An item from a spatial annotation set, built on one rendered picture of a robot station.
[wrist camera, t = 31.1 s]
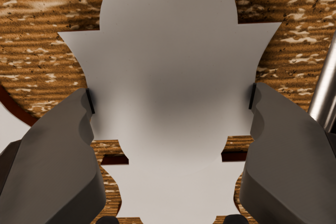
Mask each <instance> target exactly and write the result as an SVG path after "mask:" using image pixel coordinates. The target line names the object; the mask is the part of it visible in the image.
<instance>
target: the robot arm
mask: <svg viewBox="0 0 336 224"><path fill-rule="evenodd" d="M248 109H249V110H251V111H252V113H253V114H254V116H253V120H252V125H251V129H250V135H251V137H252V138H253V140H254V142H252V143H251V144H250V145H249V147H248V151H247V156H246V160H245V164H244V169H243V173H242V177H241V185H240V192H239V201H240V203H241V205H242V207H243V208H244V209H245V210H246V211H247V212H248V213H249V214H250V215H251V216H252V217H253V218H254V219H255V220H256V221H257V222H258V223H259V224H336V134H335V133H330V132H326V131H325V130H324V129H323V128H322V127H321V126H320V124H319V123H318V122H317V121H316V120H315V119H314V118H313V117H312V116H310V115H309V114H308V113H307V112H306V111H305V110H303V109H302V108H301V107H300V106H298V105H297V104H295V103H294V102H292V101H291V100H289V99H288V98H286V97H285V96H283V95H282V94H280V93H279V92H277V91H276V90H274V89H273V88H271V87H270V86H268V85H267V84H265V83H263V82H258V83H255V82H254V83H253V86H252V91H251V96H250V101H249V107H248ZM93 114H95V109H94V104H93V101H92V97H91V93H90V89H89V88H79V89H77V90H76V91H74V92H73V93H72V94H70V95H69V96H68V97H66V98H65V99H64V100H62V101H61V102H60V103H58V104H57V105H56V106H54V107H53V108H52V109H51V110H49V111H48V112H47V113H45V114H44V115H43V116H42V117H41V118H40V119H39V120H38V121H37V122H36V123H35V124H34V125H33V126H32V127H31V128H30V129H29V130H28V131H27V132H26V134H25V135H24V136H23V137H22V139H21V140H17V141H13V142H10V143H9V144H8V145H7V147H6V148H5V149H4V150H3V151H2V152H1V153H0V224H90V223H91V222H92V221H93V220H94V219H95V218H96V216H97V215H98V214H99V213H100V212H101V211H102V210H103V208H104V207H105V205H106V201H107V199H106V192H105V186H104V180H103V177H102V174H101V170H100V167H99V164H98V161H97V158H96V155H95V152H94V149H93V148H92V147H91V146H90V145H91V143H92V141H93V140H94V133H93V130H92V127H91V123H90V119H91V117H92V115H93Z"/></svg>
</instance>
